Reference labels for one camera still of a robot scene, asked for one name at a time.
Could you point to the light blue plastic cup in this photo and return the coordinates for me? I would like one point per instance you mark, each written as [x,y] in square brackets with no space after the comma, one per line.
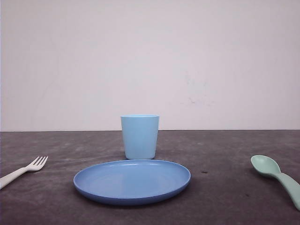
[140,134]

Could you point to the blue plastic plate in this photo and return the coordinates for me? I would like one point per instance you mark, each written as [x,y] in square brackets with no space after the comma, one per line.
[132,182]

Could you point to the white plastic fork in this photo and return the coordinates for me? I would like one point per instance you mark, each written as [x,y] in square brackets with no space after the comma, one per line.
[36,165]

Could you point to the mint green plastic spoon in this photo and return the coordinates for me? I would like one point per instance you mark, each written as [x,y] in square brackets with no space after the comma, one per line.
[268,167]

